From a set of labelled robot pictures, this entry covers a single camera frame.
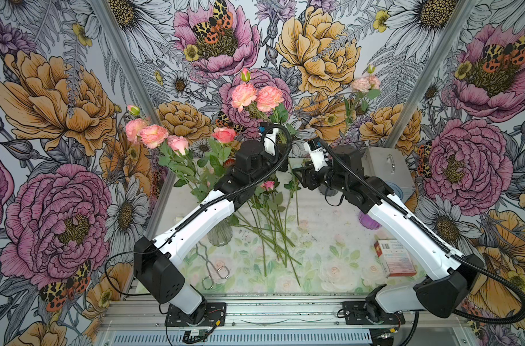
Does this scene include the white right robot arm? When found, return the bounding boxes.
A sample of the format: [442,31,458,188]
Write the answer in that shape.
[293,138,481,321]

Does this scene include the pink rose stem bunch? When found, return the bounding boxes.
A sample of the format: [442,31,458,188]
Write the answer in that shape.
[125,105,196,187]

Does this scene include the red small box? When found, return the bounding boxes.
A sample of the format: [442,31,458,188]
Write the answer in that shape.
[374,239,417,278]

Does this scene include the blue purple glass vase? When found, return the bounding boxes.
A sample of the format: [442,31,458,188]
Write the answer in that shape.
[359,212,382,230]

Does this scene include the clear glass vase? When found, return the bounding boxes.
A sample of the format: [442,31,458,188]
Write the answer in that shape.
[207,220,233,247]

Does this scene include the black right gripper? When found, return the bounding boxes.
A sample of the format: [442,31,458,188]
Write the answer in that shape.
[291,160,349,193]

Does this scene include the metal scissors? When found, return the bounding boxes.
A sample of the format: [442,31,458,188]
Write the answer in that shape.
[196,244,230,291]

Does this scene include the floral table mat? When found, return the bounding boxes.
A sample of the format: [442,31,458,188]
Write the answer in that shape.
[155,197,394,296]

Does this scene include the pink flower stems on table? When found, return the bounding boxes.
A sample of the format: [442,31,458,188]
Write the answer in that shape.
[232,169,333,287]

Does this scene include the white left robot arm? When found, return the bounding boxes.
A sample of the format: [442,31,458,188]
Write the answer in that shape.
[133,123,292,324]

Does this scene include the grey metal box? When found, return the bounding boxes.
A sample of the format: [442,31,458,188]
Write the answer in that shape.
[365,147,415,203]

